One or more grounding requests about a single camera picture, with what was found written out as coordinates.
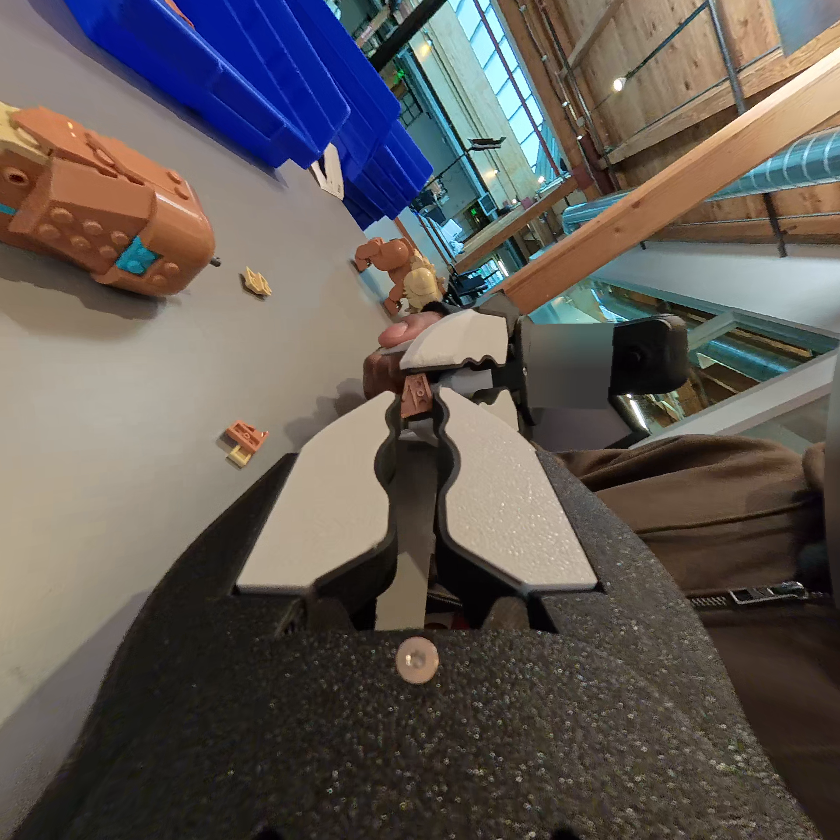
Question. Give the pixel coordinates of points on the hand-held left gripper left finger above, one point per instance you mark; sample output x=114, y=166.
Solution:
x=321, y=512

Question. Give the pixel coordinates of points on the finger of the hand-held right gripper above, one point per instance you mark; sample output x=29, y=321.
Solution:
x=453, y=341
x=489, y=400

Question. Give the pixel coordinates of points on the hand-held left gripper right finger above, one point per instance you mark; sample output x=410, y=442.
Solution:
x=512, y=512

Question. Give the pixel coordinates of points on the brown wedge plate brick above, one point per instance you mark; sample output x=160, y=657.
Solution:
x=248, y=434
x=417, y=397

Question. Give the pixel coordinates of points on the brown tan brick arm model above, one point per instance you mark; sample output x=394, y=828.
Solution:
x=98, y=216

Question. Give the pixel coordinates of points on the person's right forearm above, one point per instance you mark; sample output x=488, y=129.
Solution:
x=689, y=479

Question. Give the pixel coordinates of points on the person's right hand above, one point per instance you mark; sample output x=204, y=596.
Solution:
x=387, y=364

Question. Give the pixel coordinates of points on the black chair back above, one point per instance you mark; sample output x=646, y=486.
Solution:
x=476, y=285

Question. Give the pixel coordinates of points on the brown tan brick figure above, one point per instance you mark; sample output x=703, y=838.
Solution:
x=403, y=269

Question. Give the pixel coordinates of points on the wooden pillar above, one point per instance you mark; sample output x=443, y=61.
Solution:
x=656, y=197

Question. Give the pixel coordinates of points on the studio light on stand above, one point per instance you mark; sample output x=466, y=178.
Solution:
x=485, y=143

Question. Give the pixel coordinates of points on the white paper sheet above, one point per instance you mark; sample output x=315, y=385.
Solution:
x=329, y=172

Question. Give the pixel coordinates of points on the stack of blue bins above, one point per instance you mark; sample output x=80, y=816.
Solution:
x=374, y=131

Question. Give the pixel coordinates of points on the brown zip hoodie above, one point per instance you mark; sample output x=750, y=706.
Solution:
x=774, y=656

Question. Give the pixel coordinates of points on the black metal pole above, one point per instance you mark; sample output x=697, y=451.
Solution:
x=407, y=33

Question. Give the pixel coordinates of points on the blue plastic bin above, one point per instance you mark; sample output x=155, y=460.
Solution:
x=216, y=72

